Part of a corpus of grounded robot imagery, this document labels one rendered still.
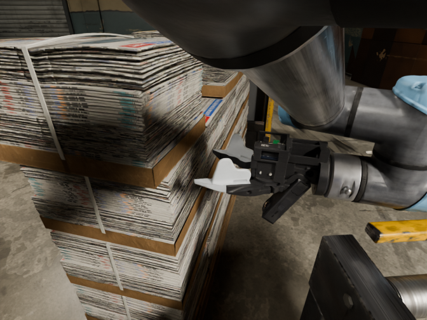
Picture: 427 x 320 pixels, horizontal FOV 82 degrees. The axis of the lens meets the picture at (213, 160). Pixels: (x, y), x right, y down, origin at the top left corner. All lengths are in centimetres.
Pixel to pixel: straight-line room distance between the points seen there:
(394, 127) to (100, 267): 76
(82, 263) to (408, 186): 79
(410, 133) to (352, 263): 19
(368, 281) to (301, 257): 109
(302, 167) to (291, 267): 104
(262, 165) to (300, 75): 25
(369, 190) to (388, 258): 127
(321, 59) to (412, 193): 31
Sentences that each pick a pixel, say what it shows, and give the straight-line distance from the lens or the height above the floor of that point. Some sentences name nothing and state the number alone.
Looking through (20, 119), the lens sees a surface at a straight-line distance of 57.
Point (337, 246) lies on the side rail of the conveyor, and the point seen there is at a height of 80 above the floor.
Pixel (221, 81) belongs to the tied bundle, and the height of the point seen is 89.
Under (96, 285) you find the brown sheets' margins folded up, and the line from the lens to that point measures 90.
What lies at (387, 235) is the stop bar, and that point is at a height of 82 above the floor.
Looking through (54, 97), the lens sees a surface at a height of 98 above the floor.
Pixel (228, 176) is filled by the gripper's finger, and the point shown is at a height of 87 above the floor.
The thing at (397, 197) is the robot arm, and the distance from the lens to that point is 44.
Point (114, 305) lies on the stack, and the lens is 97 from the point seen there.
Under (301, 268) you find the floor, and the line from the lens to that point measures 144.
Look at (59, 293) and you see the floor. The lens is 148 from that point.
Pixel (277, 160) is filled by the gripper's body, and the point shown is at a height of 91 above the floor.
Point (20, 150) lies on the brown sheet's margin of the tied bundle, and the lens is 62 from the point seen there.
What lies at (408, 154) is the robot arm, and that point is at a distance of 41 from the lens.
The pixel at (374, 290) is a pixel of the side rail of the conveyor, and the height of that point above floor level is 80.
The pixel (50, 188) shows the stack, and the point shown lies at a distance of 70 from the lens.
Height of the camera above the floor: 109
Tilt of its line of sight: 29 degrees down
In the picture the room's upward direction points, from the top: straight up
